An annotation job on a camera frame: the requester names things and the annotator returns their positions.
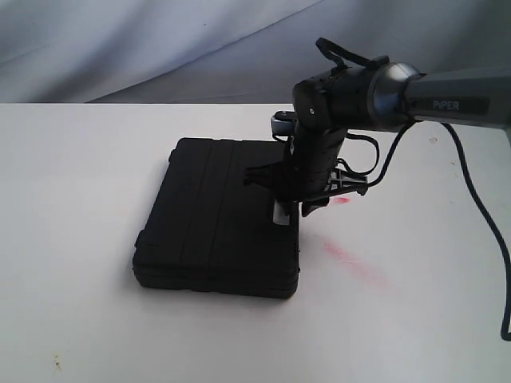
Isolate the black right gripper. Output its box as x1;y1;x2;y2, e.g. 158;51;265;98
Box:
243;79;367;218

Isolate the black plastic tool case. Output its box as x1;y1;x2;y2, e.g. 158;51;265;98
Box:
133;138;299;299

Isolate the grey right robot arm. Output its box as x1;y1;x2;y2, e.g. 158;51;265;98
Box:
244;63;510;215

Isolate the white backdrop cloth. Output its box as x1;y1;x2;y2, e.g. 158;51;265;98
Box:
1;1;510;104

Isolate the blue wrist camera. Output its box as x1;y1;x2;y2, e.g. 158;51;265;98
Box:
271;111;297;142

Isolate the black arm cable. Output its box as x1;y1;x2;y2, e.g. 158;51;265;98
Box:
315;38;511;342

